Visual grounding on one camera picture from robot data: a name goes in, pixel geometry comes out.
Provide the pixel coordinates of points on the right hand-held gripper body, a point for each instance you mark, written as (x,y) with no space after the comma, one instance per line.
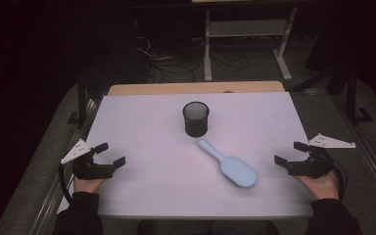
(313,164)

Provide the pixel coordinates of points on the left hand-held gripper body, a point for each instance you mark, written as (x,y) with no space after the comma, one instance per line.
(88,169)

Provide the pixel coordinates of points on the light blue hairbrush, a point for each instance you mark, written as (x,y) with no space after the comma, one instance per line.
(236,169)

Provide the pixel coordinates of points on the black mesh pen cup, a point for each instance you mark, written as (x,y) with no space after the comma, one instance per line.
(196,122)

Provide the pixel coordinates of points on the person's left hand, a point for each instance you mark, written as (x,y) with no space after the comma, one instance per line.
(88,185)

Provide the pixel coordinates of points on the person's right hand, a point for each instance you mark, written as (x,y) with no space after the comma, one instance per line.
(321,187)

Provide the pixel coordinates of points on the white table sheet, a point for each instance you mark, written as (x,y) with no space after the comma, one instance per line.
(150,130)

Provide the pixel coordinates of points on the black metal stand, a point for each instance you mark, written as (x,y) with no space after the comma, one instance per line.
(352,98)
(81,101)

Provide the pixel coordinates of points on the white metal desk frame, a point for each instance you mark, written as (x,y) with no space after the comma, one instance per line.
(248,28)

